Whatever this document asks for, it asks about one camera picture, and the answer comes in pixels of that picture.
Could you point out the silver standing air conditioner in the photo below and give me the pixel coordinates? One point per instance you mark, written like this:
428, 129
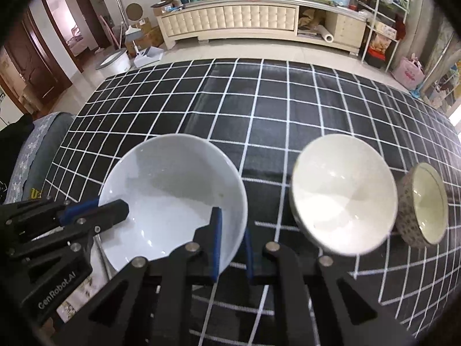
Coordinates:
428, 25

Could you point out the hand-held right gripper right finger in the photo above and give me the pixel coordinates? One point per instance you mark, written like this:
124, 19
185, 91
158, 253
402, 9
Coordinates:
249, 259

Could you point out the pink bag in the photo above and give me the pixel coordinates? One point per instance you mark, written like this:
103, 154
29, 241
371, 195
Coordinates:
407, 74

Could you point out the white dustpan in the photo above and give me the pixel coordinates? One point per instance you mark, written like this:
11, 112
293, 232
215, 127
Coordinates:
149, 57

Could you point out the dark wooden doorway frame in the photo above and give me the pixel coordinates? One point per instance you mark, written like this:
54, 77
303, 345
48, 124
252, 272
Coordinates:
83, 18

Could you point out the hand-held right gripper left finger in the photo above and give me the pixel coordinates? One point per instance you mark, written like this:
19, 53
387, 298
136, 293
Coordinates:
216, 245

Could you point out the white bowl with pink flowers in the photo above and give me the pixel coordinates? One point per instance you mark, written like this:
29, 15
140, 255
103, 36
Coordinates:
162, 180

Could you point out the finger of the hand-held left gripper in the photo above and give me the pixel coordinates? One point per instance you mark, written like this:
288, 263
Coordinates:
77, 211
108, 212

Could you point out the cream bowl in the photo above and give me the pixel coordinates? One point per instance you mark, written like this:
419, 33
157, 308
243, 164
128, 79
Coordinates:
342, 194

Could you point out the white paper roll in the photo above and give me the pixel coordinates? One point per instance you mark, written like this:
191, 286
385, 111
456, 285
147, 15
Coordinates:
327, 34

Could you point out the white bucket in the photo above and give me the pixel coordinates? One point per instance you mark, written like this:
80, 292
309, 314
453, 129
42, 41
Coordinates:
115, 63

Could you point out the white mop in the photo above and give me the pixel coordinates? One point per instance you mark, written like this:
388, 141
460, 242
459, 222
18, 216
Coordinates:
133, 31

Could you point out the dark wooden door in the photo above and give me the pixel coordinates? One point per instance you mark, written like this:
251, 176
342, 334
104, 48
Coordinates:
25, 61

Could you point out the round brown wall decoration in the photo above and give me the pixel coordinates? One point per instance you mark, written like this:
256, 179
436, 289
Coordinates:
134, 10

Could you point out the cream tv cabinet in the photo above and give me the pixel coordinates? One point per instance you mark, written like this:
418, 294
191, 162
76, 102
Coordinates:
230, 18

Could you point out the small open cardboard box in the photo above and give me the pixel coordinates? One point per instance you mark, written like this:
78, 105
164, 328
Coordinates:
162, 8

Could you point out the green patterned bowl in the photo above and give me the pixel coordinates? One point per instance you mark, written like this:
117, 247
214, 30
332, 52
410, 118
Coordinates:
428, 202

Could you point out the cardboard boxes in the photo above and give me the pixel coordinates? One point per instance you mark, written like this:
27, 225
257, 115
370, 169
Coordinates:
149, 30

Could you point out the black checked tablecloth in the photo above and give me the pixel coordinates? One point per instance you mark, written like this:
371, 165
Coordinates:
273, 115

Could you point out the sofa with grey-blue cover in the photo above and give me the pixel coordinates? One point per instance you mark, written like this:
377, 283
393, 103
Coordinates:
39, 144

